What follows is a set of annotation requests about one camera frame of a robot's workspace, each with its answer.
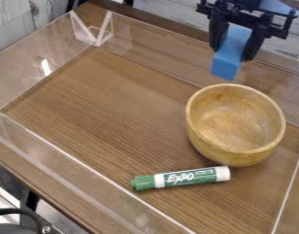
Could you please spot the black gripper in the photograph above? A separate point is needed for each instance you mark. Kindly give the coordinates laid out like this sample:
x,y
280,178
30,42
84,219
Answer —
x,y
265,18

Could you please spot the blue rectangular block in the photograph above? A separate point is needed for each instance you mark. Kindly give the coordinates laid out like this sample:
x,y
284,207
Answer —
x,y
228,58

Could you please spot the brown wooden bowl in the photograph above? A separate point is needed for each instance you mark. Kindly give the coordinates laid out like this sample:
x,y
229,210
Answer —
x,y
236,124

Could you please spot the clear acrylic tray walls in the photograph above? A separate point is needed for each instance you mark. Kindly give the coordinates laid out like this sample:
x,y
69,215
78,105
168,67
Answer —
x,y
94,90

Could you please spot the green Expo marker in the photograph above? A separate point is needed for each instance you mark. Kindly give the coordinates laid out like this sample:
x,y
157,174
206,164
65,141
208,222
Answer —
x,y
182,178

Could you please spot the black equipment bottom left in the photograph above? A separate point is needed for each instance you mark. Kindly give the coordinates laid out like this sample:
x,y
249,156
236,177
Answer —
x,y
25,222

